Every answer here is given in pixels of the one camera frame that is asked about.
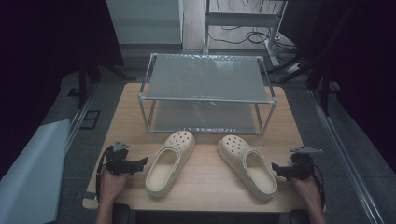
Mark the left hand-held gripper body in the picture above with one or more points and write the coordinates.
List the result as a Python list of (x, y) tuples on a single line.
[(117, 161)]

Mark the white metal desk frame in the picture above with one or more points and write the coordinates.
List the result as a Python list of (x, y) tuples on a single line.
[(241, 19)]

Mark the person's left hand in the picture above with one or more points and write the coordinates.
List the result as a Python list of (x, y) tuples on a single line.
[(110, 185)]

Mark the person's right hand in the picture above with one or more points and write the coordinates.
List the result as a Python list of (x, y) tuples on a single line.
[(309, 191)]

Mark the grey metal shoe rack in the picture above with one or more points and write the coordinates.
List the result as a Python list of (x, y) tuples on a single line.
[(205, 77)]

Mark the light grey sheet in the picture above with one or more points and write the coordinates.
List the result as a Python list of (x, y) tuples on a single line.
[(31, 180)]

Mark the black floor frame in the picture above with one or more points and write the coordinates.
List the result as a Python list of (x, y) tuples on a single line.
[(91, 119)]

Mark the black metal stand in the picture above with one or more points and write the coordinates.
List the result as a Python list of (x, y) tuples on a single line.
[(82, 81), (325, 93)]

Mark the aluminium floor rail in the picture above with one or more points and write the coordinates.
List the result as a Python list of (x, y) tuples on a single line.
[(77, 121), (348, 155)]

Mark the black chair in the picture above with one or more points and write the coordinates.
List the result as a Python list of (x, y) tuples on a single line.
[(124, 214)]

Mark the cream clog shoe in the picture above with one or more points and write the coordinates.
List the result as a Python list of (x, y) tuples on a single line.
[(233, 149), (180, 143)]

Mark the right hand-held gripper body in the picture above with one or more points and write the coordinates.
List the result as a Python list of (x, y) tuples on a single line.
[(301, 168)]

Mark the dark curtain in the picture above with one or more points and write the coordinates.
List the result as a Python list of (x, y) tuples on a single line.
[(37, 62), (367, 77)]

